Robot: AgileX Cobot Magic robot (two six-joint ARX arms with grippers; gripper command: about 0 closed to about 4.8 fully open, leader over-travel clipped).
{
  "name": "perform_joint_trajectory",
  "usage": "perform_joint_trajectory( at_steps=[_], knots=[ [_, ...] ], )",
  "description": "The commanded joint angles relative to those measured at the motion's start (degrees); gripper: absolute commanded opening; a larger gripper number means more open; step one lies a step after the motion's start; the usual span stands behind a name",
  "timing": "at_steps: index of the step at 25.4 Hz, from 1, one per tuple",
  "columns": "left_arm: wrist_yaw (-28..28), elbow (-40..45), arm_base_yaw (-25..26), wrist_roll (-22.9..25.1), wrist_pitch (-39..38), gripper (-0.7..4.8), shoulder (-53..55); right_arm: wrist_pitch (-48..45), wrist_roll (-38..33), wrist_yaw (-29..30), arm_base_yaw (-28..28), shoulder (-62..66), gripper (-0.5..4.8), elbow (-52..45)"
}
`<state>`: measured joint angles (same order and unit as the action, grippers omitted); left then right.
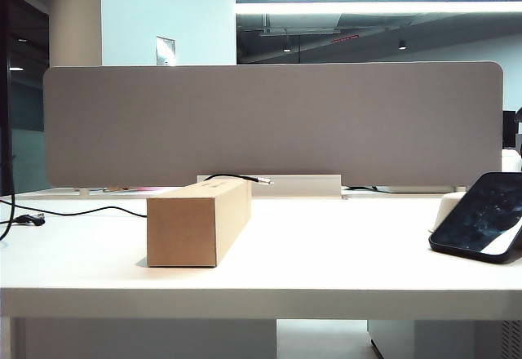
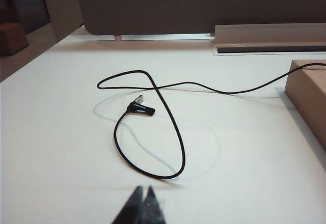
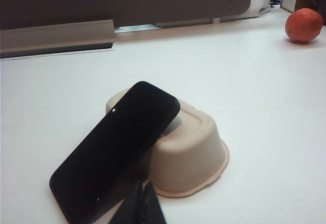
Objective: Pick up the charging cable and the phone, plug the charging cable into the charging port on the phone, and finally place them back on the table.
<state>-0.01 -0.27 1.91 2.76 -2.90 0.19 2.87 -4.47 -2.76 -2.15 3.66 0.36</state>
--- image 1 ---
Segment black charging cable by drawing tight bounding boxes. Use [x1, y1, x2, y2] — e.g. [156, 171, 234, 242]
[0, 173, 275, 242]

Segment black smartphone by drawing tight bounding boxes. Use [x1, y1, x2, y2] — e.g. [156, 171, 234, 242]
[427, 171, 522, 265]

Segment white padded phone stand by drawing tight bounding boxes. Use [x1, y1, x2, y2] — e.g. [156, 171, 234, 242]
[427, 193, 522, 254]

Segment grey fabric desk divider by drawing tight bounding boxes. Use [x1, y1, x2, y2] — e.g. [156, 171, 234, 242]
[42, 61, 507, 188]

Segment brown cardboard box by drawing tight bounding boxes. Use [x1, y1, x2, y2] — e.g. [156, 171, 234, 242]
[145, 179, 253, 268]

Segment coloured papers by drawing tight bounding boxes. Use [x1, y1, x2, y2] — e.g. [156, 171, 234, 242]
[87, 186, 168, 193]

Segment long ceiling light strip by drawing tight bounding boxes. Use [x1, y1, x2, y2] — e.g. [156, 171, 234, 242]
[235, 1, 522, 15]

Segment dark glass door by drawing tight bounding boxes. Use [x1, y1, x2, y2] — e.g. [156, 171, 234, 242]
[0, 0, 51, 197]

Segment black computer monitor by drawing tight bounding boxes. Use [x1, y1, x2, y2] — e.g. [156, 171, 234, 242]
[502, 109, 517, 148]

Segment white rounded appliance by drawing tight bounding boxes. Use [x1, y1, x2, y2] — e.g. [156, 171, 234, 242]
[500, 148, 522, 175]

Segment person in dark clothes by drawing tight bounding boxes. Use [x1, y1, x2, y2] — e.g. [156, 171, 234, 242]
[514, 105, 522, 160]

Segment framed wall notice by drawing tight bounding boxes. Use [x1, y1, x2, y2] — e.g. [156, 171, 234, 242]
[155, 35, 177, 67]

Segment black USB-A cable end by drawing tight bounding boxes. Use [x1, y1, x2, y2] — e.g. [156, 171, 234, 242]
[0, 214, 46, 228]

